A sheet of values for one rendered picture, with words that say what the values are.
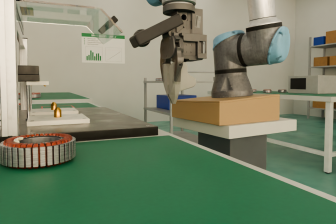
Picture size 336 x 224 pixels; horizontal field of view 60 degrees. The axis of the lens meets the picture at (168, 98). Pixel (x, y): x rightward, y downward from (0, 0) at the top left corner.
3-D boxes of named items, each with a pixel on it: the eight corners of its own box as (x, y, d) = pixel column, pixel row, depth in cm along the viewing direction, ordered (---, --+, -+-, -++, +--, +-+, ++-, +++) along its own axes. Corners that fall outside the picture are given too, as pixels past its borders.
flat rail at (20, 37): (25, 48, 115) (25, 41, 115) (10, 15, 58) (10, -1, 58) (21, 48, 115) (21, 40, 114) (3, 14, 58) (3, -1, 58)
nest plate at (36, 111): (73, 110, 113) (73, 107, 113) (78, 114, 99) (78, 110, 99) (31, 112, 107) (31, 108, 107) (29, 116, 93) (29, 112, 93)
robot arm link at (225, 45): (224, 70, 116) (222, 36, 115) (256, 67, 107) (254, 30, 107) (207, 71, 107) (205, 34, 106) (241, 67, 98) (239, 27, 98)
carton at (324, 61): (324, 67, 726) (324, 58, 725) (338, 66, 693) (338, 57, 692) (313, 66, 709) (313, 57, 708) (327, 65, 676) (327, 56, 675)
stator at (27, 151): (75, 150, 54) (75, 130, 54) (76, 166, 44) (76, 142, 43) (8, 155, 51) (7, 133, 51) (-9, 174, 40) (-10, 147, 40)
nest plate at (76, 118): (82, 117, 90) (82, 113, 90) (89, 123, 77) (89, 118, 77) (28, 119, 84) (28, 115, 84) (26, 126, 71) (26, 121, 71)
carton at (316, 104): (323, 107, 731) (324, 99, 730) (337, 108, 698) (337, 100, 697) (312, 107, 715) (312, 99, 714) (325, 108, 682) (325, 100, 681)
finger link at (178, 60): (184, 81, 60) (184, 38, 60) (177, 81, 60) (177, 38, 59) (174, 82, 65) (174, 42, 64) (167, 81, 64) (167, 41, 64)
